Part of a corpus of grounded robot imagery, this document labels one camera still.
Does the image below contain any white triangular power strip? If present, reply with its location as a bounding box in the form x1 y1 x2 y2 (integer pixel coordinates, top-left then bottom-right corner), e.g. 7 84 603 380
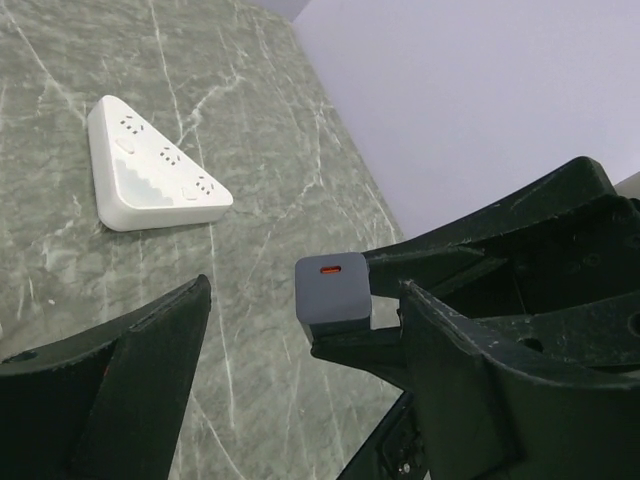
87 95 234 232

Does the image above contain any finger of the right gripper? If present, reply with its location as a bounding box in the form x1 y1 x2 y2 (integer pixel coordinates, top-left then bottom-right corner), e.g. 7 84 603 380
311 332 410 391

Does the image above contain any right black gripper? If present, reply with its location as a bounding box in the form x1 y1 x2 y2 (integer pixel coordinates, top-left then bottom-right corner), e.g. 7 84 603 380
362 155 640 374

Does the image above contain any small grey plug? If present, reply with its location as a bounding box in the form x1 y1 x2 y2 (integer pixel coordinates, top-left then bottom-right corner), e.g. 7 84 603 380
294 252 372 343

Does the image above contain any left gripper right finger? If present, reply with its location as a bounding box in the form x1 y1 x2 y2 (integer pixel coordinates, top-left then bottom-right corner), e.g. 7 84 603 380
334 280 640 480

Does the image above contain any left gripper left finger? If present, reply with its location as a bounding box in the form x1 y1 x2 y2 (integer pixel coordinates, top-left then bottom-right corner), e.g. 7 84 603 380
1 275 211 479

